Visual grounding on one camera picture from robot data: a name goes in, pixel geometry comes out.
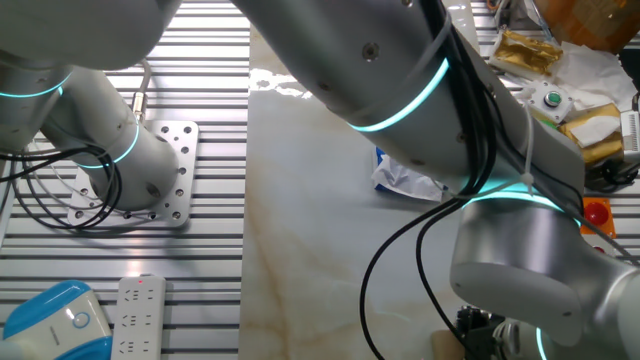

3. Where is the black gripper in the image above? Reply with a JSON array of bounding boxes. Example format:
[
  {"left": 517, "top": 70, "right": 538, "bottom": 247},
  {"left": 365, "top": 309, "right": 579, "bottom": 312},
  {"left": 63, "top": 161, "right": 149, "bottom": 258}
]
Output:
[{"left": 453, "top": 305, "right": 507, "bottom": 360}]

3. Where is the light wooden block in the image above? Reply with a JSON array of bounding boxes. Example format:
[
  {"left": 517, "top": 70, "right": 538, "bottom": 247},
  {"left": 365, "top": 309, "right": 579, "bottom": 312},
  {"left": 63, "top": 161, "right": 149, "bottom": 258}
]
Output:
[{"left": 431, "top": 329, "right": 465, "bottom": 360}]

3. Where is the orange box red button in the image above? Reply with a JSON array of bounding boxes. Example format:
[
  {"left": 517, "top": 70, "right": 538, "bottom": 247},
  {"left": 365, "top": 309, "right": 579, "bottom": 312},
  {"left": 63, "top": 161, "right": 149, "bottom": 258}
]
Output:
[{"left": 579, "top": 196, "right": 617, "bottom": 239}]

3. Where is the blue tissue pack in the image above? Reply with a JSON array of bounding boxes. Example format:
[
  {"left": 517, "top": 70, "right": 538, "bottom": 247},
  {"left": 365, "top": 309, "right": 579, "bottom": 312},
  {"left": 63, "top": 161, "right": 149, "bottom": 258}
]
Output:
[{"left": 370, "top": 146, "right": 447, "bottom": 203}]

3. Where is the white zip tie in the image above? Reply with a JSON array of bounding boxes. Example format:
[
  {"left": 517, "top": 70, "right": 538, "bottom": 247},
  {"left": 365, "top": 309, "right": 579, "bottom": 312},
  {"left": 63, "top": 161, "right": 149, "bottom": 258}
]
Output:
[{"left": 517, "top": 85, "right": 537, "bottom": 197}]

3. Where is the grey box green button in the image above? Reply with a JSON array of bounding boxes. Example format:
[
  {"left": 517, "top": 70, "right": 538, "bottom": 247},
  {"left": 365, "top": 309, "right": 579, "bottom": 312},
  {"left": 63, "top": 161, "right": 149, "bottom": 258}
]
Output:
[{"left": 524, "top": 80, "right": 575, "bottom": 125}]

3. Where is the grey ribbed handheld device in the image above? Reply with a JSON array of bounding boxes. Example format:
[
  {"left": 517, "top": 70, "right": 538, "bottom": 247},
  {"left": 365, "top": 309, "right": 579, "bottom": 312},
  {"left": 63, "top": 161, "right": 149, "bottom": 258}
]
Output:
[{"left": 620, "top": 110, "right": 640, "bottom": 154}]

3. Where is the crumpled white paper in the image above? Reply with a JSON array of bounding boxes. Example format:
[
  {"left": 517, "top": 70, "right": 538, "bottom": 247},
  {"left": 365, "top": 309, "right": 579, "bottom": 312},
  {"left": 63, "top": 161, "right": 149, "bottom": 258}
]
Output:
[{"left": 522, "top": 41, "right": 639, "bottom": 113}]

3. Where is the gold foil package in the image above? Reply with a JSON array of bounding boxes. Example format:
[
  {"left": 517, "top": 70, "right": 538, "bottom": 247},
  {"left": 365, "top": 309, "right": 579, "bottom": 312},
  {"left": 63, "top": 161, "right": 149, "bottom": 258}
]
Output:
[{"left": 488, "top": 28, "right": 565, "bottom": 81}]

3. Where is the brown cardboard box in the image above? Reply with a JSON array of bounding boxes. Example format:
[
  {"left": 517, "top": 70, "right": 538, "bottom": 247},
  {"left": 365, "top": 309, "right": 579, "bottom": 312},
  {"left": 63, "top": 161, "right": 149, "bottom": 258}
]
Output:
[{"left": 532, "top": 0, "right": 640, "bottom": 54}]

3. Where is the white power strip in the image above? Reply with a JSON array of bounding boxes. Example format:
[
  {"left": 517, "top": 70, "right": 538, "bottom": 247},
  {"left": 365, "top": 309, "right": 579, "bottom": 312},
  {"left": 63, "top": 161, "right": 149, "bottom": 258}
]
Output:
[{"left": 110, "top": 274, "right": 167, "bottom": 360}]

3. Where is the blue and white device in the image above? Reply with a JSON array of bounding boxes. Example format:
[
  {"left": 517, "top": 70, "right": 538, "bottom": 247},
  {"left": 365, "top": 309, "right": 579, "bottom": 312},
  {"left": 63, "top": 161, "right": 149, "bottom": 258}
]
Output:
[{"left": 0, "top": 279, "right": 114, "bottom": 360}]

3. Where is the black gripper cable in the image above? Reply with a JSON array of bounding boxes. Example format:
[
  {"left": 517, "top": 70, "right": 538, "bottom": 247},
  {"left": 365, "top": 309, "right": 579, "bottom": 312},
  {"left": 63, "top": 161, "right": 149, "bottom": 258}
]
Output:
[
  {"left": 358, "top": 0, "right": 501, "bottom": 360},
  {"left": 415, "top": 0, "right": 501, "bottom": 360}
]

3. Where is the black handheld device cable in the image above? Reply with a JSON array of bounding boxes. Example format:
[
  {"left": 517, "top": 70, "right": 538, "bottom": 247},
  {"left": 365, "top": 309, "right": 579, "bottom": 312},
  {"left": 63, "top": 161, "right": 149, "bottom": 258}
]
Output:
[{"left": 583, "top": 158, "right": 640, "bottom": 194}]

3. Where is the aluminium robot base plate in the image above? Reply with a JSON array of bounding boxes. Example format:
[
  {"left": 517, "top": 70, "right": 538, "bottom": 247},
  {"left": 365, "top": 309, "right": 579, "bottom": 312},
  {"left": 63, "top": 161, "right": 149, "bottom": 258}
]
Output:
[{"left": 67, "top": 119, "right": 200, "bottom": 230}]

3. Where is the black base cable bundle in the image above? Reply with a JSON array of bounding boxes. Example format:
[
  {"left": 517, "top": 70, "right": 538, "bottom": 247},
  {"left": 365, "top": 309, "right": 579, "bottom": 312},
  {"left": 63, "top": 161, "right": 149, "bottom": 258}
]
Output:
[{"left": 0, "top": 144, "right": 124, "bottom": 231}]

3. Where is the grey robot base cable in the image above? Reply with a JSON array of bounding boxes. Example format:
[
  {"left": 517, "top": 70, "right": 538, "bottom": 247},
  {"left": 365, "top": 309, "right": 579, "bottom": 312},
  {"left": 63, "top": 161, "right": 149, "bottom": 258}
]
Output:
[{"left": 130, "top": 58, "right": 153, "bottom": 124}]

